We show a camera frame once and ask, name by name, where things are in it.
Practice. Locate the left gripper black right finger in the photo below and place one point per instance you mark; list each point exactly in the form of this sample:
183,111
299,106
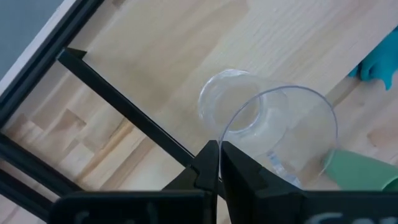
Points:
248,193

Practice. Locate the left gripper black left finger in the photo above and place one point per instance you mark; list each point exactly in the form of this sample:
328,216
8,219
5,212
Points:
206,174

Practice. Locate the clear plastic cup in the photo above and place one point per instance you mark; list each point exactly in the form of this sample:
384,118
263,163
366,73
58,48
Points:
280,124

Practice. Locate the green plastic cup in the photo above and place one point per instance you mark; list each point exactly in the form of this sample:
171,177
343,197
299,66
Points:
357,171

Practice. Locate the teal microfibre cloth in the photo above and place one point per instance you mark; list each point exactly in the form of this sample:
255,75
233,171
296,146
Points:
379,62

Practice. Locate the black aluminium table frame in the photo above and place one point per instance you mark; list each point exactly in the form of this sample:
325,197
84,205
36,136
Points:
46,53

